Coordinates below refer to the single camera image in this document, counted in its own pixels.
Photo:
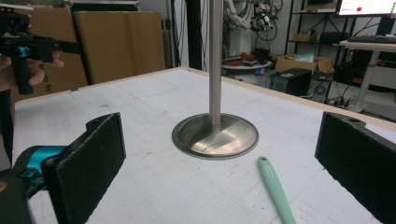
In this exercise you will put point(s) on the black keyboard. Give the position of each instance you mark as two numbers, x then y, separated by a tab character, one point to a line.
373	39

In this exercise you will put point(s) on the metal stand with round base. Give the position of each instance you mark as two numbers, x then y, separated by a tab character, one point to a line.
214	137

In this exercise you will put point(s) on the black upright post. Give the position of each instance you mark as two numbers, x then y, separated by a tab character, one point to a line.
193	34

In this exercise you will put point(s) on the computer monitor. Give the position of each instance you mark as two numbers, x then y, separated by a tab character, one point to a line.
364	6

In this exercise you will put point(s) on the round white side table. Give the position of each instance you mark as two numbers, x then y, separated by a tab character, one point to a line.
246	66

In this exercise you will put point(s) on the large brown cardboard sheet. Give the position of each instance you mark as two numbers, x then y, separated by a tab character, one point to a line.
59	77
121	43

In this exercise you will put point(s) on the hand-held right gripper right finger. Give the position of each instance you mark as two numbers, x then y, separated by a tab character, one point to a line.
358	158

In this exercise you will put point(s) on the open cardboard box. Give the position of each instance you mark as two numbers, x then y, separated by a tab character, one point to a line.
299	63

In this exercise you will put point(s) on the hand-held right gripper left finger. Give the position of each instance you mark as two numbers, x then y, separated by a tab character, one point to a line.
84	168

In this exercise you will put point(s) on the black metal shelf rack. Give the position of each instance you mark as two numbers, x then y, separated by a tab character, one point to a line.
327	18

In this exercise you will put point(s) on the black computer tower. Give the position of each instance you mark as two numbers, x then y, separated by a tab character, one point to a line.
292	81

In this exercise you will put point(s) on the grey computer case with fan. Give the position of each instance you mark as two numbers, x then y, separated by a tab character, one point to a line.
320	88

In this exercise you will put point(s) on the white desk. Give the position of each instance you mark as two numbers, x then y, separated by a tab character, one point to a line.
370	53

